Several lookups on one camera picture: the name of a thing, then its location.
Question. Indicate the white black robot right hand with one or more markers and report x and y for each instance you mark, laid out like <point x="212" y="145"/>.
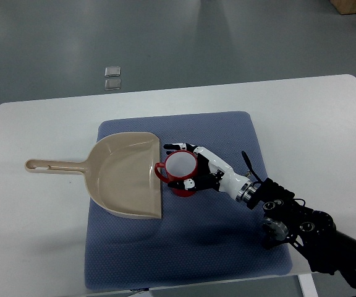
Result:
<point x="213" y="173"/>

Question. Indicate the red cup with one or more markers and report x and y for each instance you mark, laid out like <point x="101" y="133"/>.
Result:
<point x="178" y="166"/>

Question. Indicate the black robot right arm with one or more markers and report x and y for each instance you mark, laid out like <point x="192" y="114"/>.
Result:
<point x="312" y="233"/>

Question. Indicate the beige plastic dustpan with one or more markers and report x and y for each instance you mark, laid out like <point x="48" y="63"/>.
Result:
<point x="119" y="174"/>

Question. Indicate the blue grey mat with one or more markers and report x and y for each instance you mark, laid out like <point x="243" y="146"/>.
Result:
<point x="202" y="238"/>

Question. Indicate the upper metal floor plate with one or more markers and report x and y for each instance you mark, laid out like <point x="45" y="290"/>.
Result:
<point x="112" y="71"/>

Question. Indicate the white table leg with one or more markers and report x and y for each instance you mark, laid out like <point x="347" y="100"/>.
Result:
<point x="307" y="285"/>

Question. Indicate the wooden box corner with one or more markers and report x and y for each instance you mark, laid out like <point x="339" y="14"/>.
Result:
<point x="344" y="7"/>

